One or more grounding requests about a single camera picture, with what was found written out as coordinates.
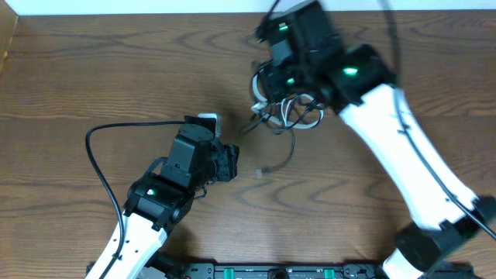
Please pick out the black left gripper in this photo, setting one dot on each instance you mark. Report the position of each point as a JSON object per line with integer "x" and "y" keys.
{"x": 229, "y": 156}

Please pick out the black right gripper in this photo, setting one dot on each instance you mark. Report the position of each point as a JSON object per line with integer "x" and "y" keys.
{"x": 270, "y": 84}

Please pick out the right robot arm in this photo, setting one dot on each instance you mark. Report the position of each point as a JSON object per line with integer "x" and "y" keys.
{"x": 367, "y": 96}

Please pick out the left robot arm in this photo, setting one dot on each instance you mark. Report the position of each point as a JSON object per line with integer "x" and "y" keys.
{"x": 161, "y": 198}

